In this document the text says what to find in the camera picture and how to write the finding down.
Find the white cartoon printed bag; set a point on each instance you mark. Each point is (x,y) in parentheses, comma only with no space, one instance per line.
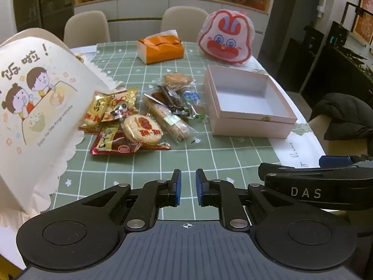
(43,116)

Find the blue label cookie packet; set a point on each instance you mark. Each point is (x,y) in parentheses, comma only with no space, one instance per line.
(191,96)

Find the cartoon panda snack packet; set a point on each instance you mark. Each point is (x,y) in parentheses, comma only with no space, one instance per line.
(119,105)

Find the red rabbit face bag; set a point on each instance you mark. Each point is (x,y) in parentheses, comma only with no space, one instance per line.
(225,40)

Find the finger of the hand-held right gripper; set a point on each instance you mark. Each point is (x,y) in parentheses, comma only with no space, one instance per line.
(320,180)
(335,161)

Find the framed picture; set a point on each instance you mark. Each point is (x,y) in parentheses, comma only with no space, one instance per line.
(364,11)

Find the brown jerky packet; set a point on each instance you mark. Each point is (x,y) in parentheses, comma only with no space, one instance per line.
(158,96)

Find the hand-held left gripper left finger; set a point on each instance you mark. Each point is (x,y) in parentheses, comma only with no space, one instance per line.
(177,189)

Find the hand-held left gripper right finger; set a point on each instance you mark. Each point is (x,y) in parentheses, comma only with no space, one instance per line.
(200,189)

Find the round rice cracker packet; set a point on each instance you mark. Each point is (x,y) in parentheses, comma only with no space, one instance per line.
(141,129)

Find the green checked tablecloth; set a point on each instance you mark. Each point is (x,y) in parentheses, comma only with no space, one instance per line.
(204,151)

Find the beige dining chair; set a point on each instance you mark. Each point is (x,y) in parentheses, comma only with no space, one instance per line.
(87,29)
(183,22)

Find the yellow snack packet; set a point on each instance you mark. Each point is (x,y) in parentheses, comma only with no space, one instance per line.
(94,113)

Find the pink cardboard box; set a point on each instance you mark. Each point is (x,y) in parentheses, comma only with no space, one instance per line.
(247,125)

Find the round tan cookie packet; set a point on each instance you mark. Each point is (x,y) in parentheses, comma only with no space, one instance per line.
(176,80)

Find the black jacket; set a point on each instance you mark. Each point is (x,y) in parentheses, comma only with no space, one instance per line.
(341,116)

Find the long cereal bar packet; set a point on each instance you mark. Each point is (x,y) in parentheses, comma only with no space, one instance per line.
(172,122)

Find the orange tissue box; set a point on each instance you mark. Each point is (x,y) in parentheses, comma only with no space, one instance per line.
(163,51)

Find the red snack packet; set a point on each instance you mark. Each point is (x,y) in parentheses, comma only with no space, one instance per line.
(107,144)

